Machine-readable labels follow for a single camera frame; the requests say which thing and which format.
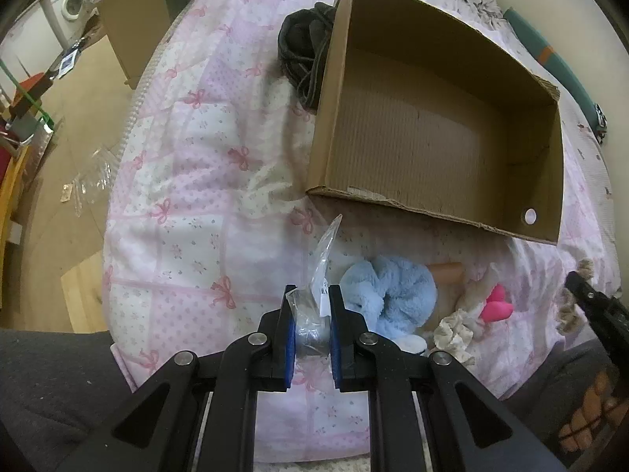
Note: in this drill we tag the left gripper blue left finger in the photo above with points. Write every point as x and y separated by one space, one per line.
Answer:
274 364

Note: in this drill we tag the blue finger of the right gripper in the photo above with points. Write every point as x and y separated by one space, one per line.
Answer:
607 316

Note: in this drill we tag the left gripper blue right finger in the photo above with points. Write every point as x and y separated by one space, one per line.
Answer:
350 364

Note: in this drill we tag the beige lace scrunchie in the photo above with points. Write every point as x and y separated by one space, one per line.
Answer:
569 319

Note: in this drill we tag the clear plastic bag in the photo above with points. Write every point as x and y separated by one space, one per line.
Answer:
310 304

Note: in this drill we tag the light blue fluffy scrunchie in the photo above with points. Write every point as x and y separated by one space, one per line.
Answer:
395 296

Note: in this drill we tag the cream white scrunchie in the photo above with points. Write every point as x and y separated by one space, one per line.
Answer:
454 334

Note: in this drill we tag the person's right hand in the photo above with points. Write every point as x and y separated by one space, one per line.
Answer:
599 409

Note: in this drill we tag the pink patterned quilt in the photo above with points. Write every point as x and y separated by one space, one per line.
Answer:
209 220

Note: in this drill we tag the teal bolster pillow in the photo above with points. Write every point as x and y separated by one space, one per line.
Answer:
541 50

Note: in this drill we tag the person's grey trouser leg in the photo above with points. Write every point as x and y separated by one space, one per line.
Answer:
56 389

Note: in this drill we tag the clear plastic wrap on floor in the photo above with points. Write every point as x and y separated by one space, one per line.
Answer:
94 181

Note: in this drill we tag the brown cardboard box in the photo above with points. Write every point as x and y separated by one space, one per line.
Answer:
421 112

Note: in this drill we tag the dark grey clothing bundle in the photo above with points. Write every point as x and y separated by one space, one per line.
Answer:
303 45

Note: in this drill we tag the small cardboard box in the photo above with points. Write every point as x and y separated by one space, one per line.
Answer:
134 28

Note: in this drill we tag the white washing machine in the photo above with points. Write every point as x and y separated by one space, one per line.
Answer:
67 19

